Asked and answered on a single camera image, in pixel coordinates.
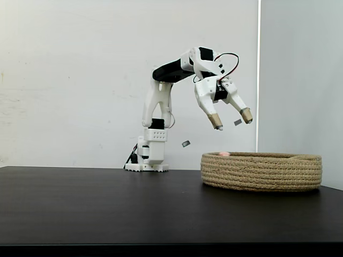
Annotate white vertical corner trim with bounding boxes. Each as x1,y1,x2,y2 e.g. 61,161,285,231
257,0,262,153

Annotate red black gripper cable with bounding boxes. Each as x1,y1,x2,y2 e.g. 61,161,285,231
193,52,240,84

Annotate round woven rope basket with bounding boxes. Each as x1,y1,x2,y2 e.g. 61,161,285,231
200,152,323,192

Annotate black base cable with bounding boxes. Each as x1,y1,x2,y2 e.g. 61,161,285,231
124,144,139,170

